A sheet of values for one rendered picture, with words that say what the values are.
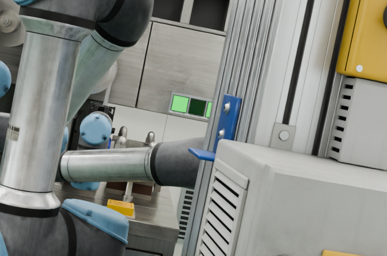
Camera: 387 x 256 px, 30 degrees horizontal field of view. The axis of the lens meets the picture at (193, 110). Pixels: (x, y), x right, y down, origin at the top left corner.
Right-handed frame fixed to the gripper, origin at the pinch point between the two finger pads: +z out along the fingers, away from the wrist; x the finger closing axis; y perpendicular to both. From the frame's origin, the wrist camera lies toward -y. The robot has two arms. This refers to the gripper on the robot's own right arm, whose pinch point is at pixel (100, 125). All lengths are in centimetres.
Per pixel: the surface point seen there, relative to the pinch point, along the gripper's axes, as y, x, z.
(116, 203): -16.5, -8.8, -26.6
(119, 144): -3.8, -6.6, -4.7
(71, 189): -18.9, 4.5, -6.7
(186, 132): -19, -49, 263
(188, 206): -67, -59, 261
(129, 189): -16.3, -11.9, -4.0
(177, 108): 8.0, -23.5, 29.4
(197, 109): 8.9, -30.1, 29.4
